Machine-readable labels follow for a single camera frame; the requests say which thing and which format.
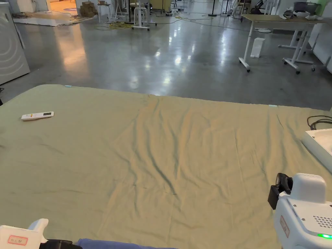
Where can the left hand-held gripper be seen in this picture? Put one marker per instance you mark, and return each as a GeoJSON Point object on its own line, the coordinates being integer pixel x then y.
{"type": "Point", "coordinates": [18, 237]}

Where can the bed with pale green sheet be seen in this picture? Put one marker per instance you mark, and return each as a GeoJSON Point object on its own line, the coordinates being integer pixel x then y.
{"type": "Point", "coordinates": [160, 155]}

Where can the white desk frame on wheels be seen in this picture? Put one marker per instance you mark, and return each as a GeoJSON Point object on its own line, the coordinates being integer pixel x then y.
{"type": "Point", "coordinates": [140, 15]}

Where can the white flat box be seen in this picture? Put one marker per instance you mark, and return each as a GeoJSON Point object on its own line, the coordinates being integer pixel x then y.
{"type": "Point", "coordinates": [320, 142]}

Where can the white paper bag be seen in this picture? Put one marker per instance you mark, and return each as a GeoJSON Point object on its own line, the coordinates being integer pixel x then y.
{"type": "Point", "coordinates": [257, 48]}

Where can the white floor mat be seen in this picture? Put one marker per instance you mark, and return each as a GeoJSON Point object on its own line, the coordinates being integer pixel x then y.
{"type": "Point", "coordinates": [46, 21]}

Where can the dark blue garment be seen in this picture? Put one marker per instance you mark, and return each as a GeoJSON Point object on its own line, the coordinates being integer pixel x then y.
{"type": "Point", "coordinates": [116, 244]}

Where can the white remote control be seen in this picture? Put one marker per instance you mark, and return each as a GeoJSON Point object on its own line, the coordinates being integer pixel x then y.
{"type": "Point", "coordinates": [37, 116]}

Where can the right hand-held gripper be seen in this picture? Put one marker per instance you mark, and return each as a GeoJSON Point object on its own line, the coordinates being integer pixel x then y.
{"type": "Point", "coordinates": [303, 215]}

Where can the stack of cardboard cartons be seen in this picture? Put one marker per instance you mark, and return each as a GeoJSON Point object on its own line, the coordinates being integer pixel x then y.
{"type": "Point", "coordinates": [88, 9]}

